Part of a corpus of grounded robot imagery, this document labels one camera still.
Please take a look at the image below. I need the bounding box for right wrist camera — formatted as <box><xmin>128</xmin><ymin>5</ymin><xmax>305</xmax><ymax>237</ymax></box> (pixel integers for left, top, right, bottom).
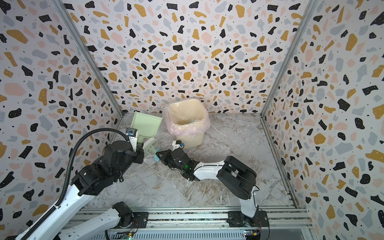
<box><xmin>172</xmin><ymin>140</ymin><xmax>185</xmax><ymax>151</ymax></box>

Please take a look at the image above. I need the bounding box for left corner aluminium post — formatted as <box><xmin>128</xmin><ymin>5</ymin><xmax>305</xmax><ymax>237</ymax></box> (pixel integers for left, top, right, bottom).
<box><xmin>52</xmin><ymin>1</ymin><xmax>124</xmax><ymax>118</ymax></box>

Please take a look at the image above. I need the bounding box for right corner aluminium post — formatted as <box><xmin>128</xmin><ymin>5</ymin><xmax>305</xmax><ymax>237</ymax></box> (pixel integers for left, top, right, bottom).
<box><xmin>261</xmin><ymin>0</ymin><xmax>319</xmax><ymax>119</ymax></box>

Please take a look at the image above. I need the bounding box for cream trash bin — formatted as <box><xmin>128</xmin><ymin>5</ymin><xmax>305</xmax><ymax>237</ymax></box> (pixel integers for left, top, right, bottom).
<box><xmin>164</xmin><ymin>98</ymin><xmax>210</xmax><ymax>149</ymax></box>

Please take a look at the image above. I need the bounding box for green dustpan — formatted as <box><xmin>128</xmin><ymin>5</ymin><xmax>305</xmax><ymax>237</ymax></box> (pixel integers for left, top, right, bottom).
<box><xmin>131</xmin><ymin>112</ymin><xmax>163</xmax><ymax>143</ymax></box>

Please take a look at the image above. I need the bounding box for green hand brush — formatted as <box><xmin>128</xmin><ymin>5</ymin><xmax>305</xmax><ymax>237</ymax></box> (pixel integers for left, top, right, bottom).
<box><xmin>143</xmin><ymin>138</ymin><xmax>158</xmax><ymax>155</ymax></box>

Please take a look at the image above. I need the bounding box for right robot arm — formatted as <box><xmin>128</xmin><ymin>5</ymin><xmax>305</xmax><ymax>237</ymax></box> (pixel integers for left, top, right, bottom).
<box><xmin>156</xmin><ymin>148</ymin><xmax>269</xmax><ymax>228</ymax></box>

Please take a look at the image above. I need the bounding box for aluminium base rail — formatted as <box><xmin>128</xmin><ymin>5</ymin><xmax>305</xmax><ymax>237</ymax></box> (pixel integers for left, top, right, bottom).
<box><xmin>58</xmin><ymin>205</ymin><xmax>313</xmax><ymax>240</ymax></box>

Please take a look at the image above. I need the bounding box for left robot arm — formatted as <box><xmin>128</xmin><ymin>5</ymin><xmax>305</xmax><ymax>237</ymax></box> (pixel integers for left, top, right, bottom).
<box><xmin>8</xmin><ymin>141</ymin><xmax>144</xmax><ymax>240</ymax></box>

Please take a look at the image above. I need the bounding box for pink plastic bin liner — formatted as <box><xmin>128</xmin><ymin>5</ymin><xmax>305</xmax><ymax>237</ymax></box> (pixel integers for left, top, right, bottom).
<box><xmin>163</xmin><ymin>98</ymin><xmax>211</xmax><ymax>138</ymax></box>

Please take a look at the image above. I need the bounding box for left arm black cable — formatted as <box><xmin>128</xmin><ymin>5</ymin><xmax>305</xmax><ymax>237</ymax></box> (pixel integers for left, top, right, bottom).
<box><xmin>19</xmin><ymin>128</ymin><xmax>131</xmax><ymax>240</ymax></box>

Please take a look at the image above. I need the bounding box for corner aluminium post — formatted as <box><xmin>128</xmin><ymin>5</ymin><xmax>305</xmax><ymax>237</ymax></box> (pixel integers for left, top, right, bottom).
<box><xmin>261</xmin><ymin>0</ymin><xmax>319</xmax><ymax>119</ymax></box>
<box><xmin>52</xmin><ymin>1</ymin><xmax>124</xmax><ymax>118</ymax></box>

